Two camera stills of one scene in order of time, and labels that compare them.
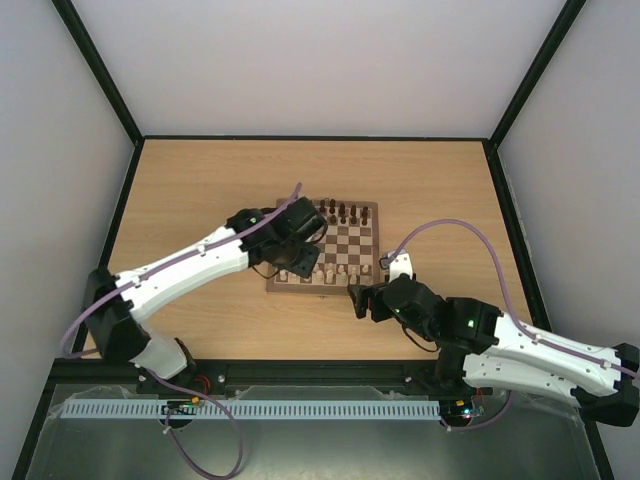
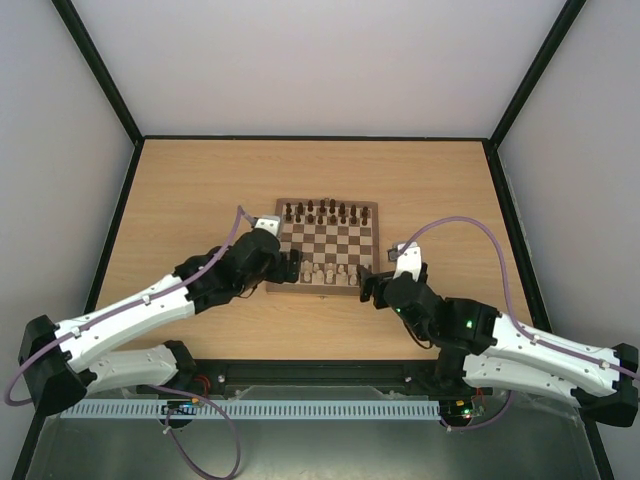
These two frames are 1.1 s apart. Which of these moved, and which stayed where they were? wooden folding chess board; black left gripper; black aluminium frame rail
Moved: black left gripper
Stayed: black aluminium frame rail; wooden folding chess board
